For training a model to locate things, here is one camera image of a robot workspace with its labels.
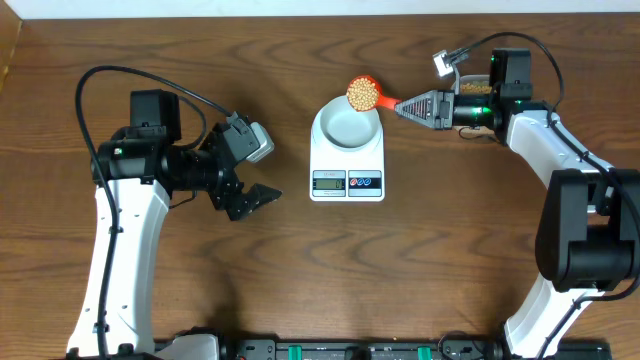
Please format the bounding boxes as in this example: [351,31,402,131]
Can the right black cable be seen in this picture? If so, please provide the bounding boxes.
[447,31,640,360]

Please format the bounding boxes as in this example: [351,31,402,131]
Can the red measuring scoop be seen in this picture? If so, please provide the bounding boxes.
[349,75,400,110]

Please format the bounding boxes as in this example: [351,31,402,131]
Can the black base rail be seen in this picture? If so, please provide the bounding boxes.
[219,337,612,360]

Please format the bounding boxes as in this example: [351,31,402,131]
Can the clear plastic container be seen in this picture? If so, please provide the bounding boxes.
[451,75,492,95]

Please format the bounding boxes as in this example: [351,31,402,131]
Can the left black cable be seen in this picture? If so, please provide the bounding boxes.
[74,65,236,360]

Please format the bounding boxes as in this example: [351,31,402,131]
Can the soybeans in scoop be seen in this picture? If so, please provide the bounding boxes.
[346,77,379,112]

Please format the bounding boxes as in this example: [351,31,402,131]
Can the white digital kitchen scale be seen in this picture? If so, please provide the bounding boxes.
[309,106,385,202]

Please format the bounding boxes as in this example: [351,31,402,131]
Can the black cable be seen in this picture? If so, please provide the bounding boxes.
[447,31,640,360]
[74,65,236,360]

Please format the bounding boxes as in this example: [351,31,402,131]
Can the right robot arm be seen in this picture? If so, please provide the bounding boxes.
[392,48,639,359]

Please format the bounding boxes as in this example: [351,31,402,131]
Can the grey round bowl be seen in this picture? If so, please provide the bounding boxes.
[319,95,381,149]

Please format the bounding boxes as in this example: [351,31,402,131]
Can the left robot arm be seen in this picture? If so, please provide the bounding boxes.
[66,89,281,359]

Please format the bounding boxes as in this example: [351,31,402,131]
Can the pile of soybeans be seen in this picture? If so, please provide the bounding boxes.
[460,82,492,94]

